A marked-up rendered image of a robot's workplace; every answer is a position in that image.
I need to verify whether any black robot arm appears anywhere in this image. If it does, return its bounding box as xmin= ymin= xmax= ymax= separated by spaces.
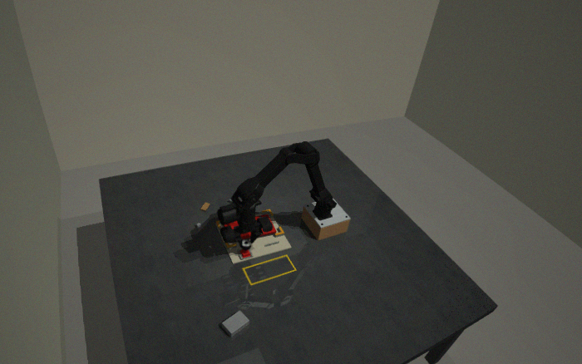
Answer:
xmin=218 ymin=141 xmax=337 ymax=226

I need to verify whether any black tyre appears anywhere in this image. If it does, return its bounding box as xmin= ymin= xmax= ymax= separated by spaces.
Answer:
xmin=241 ymin=239 xmax=251 ymax=250

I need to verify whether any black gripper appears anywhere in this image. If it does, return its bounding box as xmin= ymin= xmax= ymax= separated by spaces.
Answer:
xmin=220 ymin=216 xmax=273 ymax=247

